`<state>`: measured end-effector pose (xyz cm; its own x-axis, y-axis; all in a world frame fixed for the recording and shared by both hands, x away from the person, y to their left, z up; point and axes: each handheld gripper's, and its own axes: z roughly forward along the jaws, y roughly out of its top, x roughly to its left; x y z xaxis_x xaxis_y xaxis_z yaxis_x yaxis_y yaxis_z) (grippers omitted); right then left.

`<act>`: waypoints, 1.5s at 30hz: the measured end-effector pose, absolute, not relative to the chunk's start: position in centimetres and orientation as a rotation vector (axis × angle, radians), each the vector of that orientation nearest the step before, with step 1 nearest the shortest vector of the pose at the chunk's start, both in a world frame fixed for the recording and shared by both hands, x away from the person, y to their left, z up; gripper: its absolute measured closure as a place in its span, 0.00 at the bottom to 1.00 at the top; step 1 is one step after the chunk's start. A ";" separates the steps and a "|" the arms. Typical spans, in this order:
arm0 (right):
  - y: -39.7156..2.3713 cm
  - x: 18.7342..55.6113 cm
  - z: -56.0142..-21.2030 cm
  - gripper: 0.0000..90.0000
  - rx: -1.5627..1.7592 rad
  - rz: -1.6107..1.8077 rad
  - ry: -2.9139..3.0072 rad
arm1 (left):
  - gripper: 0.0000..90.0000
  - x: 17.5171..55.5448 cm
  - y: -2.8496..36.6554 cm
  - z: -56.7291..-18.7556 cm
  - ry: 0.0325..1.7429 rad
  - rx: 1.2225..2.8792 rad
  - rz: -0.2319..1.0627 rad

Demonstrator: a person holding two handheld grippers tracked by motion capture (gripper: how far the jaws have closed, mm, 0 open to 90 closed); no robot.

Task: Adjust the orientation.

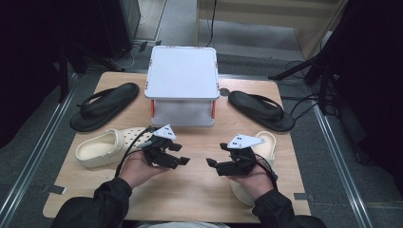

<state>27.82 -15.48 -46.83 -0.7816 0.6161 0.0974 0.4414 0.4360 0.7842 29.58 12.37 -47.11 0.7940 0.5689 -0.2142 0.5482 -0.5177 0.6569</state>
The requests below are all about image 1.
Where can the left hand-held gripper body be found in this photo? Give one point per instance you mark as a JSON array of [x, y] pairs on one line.
[[157, 152]]

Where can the person's left hand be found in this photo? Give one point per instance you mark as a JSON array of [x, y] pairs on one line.
[[136, 171]]

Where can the black tripod stand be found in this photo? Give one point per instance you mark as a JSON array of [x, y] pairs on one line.
[[321, 72]]

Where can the black flip-flop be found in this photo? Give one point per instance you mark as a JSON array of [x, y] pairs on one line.
[[253, 106], [109, 104]]

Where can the black curtain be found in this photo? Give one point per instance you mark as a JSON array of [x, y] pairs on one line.
[[374, 79], [28, 63]]

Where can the round table grommet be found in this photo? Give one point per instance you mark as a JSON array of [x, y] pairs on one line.
[[224, 91]]

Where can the grey tape strip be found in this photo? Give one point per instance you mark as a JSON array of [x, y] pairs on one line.
[[54, 189], [304, 196]]

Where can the white shoe rack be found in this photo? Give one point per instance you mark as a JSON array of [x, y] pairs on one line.
[[182, 72]]

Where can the cream clog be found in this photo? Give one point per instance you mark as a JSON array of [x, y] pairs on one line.
[[95, 152], [268, 148]]

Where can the black metal stand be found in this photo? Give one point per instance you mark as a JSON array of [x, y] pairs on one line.
[[63, 79]]

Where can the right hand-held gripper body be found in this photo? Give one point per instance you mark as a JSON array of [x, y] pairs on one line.
[[240, 158]]

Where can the metal floor rail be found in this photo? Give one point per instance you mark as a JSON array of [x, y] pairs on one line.
[[342, 164], [38, 139]]

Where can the wooden step platform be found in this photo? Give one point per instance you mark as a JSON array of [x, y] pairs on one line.
[[253, 19]]

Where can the person's right hand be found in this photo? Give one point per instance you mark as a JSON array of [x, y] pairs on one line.
[[255, 185]]

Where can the dark cabinet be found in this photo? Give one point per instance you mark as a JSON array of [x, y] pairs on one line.
[[122, 28]]

